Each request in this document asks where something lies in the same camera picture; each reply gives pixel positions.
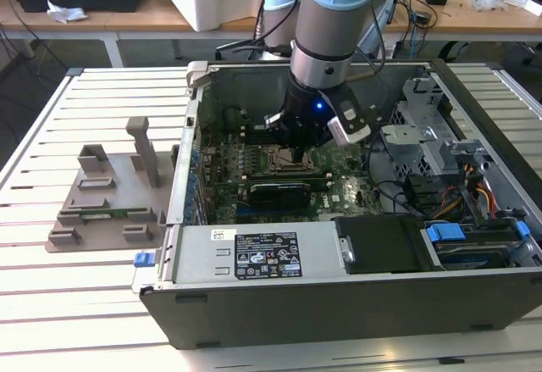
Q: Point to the black power supply label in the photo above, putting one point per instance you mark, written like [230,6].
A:
[269,255]

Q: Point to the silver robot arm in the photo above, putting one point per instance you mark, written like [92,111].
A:
[330,20]

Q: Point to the blue expansion slot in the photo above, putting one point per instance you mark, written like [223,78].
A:
[243,211]

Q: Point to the black office chair base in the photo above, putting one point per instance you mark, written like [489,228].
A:
[230,48]

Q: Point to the crumpled white paper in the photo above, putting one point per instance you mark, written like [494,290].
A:
[63,12]

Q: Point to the silver power supply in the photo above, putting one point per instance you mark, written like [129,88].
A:
[199,257]

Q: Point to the grey parts rack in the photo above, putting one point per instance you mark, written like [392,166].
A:
[127,202]

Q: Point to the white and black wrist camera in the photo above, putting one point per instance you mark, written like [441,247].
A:
[349,128]

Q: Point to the blue case clip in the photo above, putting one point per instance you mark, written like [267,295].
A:
[143,260]

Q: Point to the CPU socket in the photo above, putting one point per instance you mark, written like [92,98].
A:
[276,168]

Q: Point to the wooden desk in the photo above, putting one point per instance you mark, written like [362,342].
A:
[148,18]

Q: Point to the beige case latch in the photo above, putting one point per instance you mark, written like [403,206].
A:
[197,73]

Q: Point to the green RAM stick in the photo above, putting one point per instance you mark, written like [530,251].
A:
[97,213]

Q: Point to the green motherboard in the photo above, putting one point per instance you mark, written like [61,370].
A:
[339,185]

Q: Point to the silver drive cage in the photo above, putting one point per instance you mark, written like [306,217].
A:
[423,134]

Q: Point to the black drive bay cover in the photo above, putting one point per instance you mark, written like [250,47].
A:
[381,245]

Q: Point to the hard disk in blue carrier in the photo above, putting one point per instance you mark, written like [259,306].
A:
[446,234]

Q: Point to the silver CPU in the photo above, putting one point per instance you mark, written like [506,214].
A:
[283,159]

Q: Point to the black and silver PC case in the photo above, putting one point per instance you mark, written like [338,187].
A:
[339,312]

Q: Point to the black RAM slot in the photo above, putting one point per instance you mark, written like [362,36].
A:
[254,129]
[254,137]
[254,133]
[288,178]
[288,171]
[288,175]
[319,182]
[254,140]

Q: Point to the black graphics card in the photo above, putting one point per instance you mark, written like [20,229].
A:
[279,194]

